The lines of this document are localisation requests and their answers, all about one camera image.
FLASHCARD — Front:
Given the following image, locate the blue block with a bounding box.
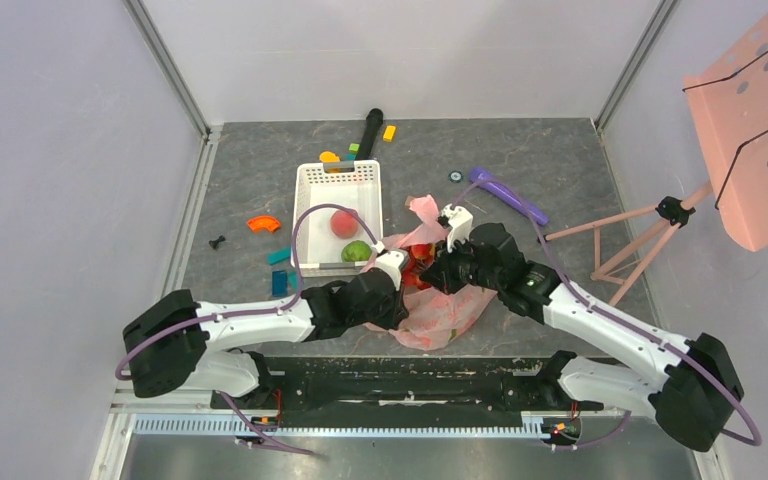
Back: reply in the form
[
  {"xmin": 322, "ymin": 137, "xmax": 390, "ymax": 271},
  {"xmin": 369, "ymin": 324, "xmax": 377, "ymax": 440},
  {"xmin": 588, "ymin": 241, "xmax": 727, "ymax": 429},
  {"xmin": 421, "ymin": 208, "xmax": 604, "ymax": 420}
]
[{"xmin": 271, "ymin": 270, "xmax": 289, "ymax": 298}]

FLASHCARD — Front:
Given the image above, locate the yellow block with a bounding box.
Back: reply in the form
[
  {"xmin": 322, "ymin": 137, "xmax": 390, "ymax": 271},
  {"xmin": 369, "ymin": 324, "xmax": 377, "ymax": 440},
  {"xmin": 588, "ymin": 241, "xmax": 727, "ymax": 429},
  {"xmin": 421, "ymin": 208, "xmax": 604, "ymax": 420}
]
[{"xmin": 382, "ymin": 125, "xmax": 397, "ymax": 142}]

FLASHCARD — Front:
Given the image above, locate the green fake fruit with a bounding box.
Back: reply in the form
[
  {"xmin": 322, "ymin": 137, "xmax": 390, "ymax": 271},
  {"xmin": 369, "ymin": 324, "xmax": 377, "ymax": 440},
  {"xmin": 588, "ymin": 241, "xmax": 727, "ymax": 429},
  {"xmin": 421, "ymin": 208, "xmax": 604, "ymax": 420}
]
[{"xmin": 340, "ymin": 240, "xmax": 373, "ymax": 263}]

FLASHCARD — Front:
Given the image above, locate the purple toy bat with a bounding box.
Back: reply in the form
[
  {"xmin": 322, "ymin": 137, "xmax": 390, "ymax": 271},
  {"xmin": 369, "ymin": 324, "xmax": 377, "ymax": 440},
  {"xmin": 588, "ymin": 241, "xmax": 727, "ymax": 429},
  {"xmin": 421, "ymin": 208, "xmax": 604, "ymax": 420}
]
[{"xmin": 468, "ymin": 166, "xmax": 549, "ymax": 227}]

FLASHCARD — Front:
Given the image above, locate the black cylinder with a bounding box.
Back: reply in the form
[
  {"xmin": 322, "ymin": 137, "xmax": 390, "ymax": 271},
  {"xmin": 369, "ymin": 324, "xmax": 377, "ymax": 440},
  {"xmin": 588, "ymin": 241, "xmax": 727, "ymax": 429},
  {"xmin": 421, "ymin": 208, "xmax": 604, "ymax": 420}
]
[{"xmin": 355, "ymin": 108, "xmax": 384, "ymax": 160}]

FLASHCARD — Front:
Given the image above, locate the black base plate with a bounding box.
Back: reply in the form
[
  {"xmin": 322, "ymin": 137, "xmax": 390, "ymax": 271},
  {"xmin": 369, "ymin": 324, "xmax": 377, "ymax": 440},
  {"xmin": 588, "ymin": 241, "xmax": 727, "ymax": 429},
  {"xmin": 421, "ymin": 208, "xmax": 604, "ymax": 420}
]
[{"xmin": 232, "ymin": 357, "xmax": 603, "ymax": 427}]

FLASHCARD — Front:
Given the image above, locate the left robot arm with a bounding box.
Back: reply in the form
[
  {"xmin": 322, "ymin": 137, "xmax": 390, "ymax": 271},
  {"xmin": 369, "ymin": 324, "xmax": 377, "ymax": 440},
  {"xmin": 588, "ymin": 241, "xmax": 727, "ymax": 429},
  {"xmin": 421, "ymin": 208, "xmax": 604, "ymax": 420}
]
[{"xmin": 117, "ymin": 268, "xmax": 408, "ymax": 408}]

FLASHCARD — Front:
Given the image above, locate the white cable duct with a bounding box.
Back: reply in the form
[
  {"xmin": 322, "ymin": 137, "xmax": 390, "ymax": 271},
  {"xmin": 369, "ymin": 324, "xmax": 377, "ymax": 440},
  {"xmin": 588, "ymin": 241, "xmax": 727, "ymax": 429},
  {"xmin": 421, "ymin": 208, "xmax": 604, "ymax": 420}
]
[{"xmin": 132, "ymin": 412, "xmax": 569, "ymax": 441}]

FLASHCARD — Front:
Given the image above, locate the pink fake peach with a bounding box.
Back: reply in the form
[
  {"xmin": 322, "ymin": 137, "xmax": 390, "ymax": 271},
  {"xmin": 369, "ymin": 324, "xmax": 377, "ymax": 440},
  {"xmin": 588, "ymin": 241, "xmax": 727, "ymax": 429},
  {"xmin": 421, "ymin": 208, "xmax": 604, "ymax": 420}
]
[{"xmin": 329, "ymin": 210, "xmax": 360, "ymax": 239}]

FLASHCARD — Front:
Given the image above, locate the teal long block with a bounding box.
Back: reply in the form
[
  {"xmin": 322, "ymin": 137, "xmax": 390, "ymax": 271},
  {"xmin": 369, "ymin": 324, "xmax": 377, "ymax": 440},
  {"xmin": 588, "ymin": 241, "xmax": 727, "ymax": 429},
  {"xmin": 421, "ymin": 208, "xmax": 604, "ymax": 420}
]
[{"xmin": 267, "ymin": 247, "xmax": 292, "ymax": 265}]

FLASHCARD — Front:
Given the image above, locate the white plastic basket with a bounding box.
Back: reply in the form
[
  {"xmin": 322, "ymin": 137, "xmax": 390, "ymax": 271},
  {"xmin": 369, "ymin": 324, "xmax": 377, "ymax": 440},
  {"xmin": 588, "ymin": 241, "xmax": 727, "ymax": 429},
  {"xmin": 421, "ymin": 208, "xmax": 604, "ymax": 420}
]
[{"xmin": 291, "ymin": 160, "xmax": 383, "ymax": 278}]

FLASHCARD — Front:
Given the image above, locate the small black piece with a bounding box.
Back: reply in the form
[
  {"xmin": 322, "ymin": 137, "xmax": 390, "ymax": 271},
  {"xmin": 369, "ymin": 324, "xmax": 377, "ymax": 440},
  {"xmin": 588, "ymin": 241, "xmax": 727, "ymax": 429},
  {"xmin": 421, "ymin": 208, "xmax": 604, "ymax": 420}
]
[{"xmin": 208, "ymin": 235, "xmax": 226, "ymax": 250}]

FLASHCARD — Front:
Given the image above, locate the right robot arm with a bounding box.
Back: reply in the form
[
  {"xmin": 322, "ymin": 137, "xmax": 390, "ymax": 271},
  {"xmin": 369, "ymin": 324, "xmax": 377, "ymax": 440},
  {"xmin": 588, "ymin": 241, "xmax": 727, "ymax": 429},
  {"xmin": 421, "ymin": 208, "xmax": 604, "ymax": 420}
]
[{"xmin": 420, "ymin": 218, "xmax": 744, "ymax": 452}]

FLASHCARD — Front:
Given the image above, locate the orange yellow toy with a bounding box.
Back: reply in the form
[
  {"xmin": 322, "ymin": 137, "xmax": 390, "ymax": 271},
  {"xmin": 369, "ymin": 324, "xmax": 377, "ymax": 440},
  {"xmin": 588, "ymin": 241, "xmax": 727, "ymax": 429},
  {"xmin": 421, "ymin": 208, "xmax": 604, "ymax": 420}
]
[{"xmin": 319, "ymin": 151, "xmax": 341, "ymax": 173}]

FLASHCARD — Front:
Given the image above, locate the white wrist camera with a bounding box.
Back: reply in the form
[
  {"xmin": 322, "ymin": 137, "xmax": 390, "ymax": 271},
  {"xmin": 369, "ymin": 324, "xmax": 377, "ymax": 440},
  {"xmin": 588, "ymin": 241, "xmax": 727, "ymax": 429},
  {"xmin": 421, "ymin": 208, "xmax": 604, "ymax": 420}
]
[
  {"xmin": 438, "ymin": 203, "xmax": 473, "ymax": 253},
  {"xmin": 372, "ymin": 241, "xmax": 410, "ymax": 291}
]

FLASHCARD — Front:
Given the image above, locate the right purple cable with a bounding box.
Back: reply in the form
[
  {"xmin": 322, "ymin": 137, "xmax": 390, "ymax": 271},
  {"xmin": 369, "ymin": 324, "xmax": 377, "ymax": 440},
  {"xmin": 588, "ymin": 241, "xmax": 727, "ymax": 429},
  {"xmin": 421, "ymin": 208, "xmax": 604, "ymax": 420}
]
[{"xmin": 453, "ymin": 177, "xmax": 763, "ymax": 452}]

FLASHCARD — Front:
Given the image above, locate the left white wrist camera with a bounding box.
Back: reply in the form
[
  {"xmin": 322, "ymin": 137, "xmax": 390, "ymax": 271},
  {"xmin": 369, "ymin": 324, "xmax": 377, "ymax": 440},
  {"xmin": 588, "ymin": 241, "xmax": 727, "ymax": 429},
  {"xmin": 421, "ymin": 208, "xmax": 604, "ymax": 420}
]
[{"xmin": 372, "ymin": 241, "xmax": 410, "ymax": 291}]

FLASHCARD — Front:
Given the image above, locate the pink music stand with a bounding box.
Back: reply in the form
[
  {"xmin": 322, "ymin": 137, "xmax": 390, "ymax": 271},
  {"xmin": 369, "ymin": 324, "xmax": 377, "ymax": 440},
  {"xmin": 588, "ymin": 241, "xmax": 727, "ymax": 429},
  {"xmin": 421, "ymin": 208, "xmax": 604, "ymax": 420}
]
[{"xmin": 545, "ymin": 13, "xmax": 768, "ymax": 305}]

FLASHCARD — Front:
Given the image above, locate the pink plastic bag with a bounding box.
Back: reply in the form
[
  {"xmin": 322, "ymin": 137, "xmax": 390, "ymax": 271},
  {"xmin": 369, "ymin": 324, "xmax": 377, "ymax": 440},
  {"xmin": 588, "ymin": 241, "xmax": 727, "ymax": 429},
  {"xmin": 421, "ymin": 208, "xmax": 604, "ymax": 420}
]
[{"xmin": 383, "ymin": 195, "xmax": 496, "ymax": 351}]

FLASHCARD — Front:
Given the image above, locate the orange curved piece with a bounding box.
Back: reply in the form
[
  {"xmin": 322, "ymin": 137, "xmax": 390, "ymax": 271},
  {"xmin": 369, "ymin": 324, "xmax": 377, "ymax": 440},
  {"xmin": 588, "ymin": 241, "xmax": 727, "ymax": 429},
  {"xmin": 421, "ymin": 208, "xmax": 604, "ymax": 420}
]
[{"xmin": 246, "ymin": 215, "xmax": 282, "ymax": 234}]

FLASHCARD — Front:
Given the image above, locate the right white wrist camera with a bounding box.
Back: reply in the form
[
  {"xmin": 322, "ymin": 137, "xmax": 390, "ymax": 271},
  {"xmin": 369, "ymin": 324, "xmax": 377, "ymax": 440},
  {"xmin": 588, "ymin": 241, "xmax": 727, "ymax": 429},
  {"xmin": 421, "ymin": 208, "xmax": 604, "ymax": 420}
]
[{"xmin": 438, "ymin": 203, "xmax": 473, "ymax": 253}]

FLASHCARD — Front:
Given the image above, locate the red fake fruit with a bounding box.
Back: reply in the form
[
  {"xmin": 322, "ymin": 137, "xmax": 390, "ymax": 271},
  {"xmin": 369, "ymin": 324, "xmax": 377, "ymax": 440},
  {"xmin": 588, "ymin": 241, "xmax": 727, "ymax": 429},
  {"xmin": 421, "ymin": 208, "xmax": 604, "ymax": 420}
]
[{"xmin": 402, "ymin": 243, "xmax": 435, "ymax": 290}]

